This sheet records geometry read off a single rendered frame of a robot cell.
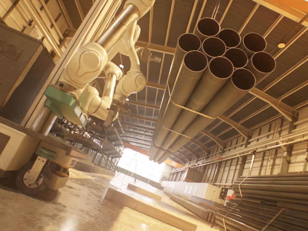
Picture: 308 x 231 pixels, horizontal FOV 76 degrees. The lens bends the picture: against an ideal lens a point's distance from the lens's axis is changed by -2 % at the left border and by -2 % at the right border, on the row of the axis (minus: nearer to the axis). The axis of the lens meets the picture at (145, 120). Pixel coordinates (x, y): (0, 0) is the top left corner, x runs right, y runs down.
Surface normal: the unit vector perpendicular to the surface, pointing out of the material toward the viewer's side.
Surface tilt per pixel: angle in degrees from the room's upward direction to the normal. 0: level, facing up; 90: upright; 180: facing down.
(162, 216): 90
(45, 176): 92
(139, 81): 98
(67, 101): 90
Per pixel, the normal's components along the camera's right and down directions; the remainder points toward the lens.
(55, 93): 0.16, -0.22
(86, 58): 0.52, 0.07
